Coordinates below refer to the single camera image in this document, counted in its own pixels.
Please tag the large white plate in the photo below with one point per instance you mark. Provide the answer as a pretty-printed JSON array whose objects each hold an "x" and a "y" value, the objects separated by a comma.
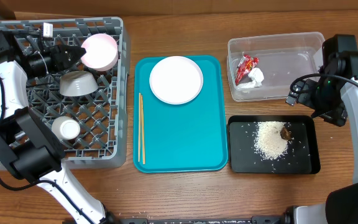
[{"x": 176, "y": 80}]

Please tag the grey bowl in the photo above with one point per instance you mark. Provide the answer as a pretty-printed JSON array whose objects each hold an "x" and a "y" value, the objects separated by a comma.
[{"x": 77, "y": 83}]

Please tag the grey dish rack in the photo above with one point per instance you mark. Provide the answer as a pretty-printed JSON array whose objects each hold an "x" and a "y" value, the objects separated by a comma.
[{"x": 101, "y": 114}]

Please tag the wooden chopstick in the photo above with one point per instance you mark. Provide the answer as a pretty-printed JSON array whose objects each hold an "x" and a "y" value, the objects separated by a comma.
[
  {"x": 142, "y": 128},
  {"x": 139, "y": 126}
]

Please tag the clear plastic bin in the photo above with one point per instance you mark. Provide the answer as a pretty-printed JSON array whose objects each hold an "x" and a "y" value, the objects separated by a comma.
[{"x": 282, "y": 59}]

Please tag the brown food scrap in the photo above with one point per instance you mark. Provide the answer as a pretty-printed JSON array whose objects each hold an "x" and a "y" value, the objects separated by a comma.
[{"x": 285, "y": 134}]

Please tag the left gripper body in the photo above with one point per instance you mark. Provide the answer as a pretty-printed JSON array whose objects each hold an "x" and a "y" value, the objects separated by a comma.
[{"x": 42, "y": 64}]

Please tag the black tray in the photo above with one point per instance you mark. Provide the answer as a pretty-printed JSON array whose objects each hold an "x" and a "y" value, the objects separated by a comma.
[{"x": 302, "y": 155}]

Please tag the pile of rice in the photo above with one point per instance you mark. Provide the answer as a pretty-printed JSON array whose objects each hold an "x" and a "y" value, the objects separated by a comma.
[{"x": 268, "y": 142}]

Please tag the small white plate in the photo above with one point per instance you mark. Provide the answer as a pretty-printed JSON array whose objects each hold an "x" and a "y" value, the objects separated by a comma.
[{"x": 101, "y": 52}]

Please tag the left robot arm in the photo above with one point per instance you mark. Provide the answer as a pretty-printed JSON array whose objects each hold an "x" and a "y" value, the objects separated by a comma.
[{"x": 30, "y": 154}]

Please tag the white cup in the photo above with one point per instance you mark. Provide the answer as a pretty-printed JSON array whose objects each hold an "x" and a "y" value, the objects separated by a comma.
[{"x": 65, "y": 128}]

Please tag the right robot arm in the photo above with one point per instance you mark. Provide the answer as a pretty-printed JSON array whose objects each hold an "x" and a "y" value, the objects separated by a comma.
[{"x": 341, "y": 206}]

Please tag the red snack wrapper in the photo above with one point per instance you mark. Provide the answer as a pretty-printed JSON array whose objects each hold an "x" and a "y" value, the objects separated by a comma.
[{"x": 246, "y": 64}]

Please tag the teal serving tray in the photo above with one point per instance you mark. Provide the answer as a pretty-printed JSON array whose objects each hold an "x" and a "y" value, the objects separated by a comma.
[{"x": 182, "y": 138}]

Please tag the white napkin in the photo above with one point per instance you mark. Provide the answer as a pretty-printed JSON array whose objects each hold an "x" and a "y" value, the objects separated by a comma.
[{"x": 256, "y": 76}]

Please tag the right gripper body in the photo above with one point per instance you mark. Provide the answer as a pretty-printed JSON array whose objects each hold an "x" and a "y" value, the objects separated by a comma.
[{"x": 305, "y": 97}]

